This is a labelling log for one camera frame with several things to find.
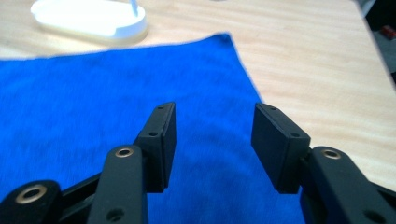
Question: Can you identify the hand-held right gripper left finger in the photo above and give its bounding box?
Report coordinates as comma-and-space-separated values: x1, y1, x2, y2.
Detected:
134, 101, 177, 194

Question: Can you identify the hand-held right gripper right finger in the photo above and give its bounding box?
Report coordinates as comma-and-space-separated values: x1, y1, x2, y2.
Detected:
250, 103, 312, 195

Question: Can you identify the blue cloth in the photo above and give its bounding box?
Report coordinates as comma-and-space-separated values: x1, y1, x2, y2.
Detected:
0, 32, 306, 224

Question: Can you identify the white plastic tray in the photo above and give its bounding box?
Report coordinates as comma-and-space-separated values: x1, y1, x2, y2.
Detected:
30, 0, 149, 44

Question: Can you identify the red object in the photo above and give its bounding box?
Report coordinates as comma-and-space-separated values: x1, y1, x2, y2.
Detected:
381, 25, 396, 39

